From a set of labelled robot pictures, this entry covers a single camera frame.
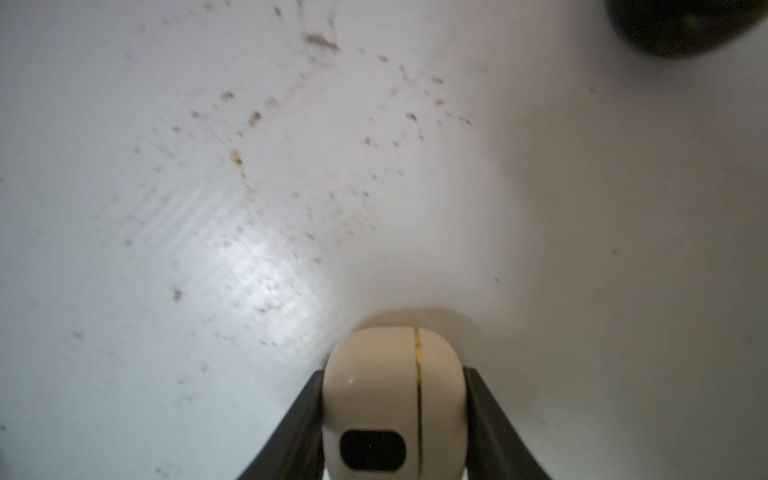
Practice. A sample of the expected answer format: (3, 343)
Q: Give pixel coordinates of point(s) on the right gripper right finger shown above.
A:
(495, 449)

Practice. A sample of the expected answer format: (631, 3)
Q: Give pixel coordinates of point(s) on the black round earbud case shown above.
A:
(676, 29)

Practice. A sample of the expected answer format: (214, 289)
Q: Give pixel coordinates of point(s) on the white earbud case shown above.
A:
(394, 406)

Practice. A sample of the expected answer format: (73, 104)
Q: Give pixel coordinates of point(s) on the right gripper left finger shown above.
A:
(294, 451)

